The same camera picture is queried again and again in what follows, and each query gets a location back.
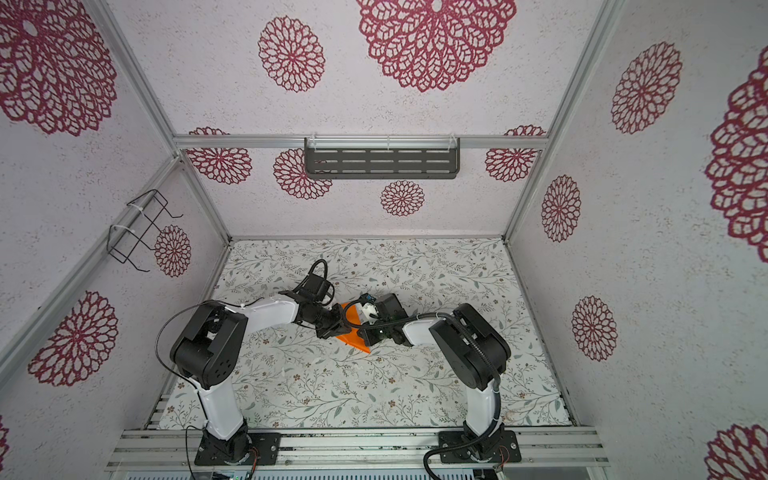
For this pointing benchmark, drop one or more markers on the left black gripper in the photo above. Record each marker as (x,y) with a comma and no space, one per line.
(339,323)

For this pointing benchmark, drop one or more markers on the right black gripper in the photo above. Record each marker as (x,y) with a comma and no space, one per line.
(366,331)

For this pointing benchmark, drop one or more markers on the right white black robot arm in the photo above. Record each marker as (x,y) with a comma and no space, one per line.
(474,350)

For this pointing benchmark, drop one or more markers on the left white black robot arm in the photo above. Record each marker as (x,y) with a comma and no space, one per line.
(207,350)

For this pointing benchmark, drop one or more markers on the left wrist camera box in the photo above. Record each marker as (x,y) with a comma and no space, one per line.
(316,289)

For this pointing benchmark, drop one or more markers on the aluminium front rail frame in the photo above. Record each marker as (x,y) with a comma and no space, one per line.
(366,448)

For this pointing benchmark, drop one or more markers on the grey slotted wall shelf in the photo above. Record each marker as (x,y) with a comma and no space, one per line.
(382,159)

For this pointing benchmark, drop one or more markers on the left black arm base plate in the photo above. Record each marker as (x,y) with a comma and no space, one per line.
(241,449)

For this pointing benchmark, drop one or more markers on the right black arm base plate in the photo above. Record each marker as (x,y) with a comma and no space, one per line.
(480,447)

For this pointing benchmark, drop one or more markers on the black wire wall basket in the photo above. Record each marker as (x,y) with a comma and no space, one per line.
(123,239)

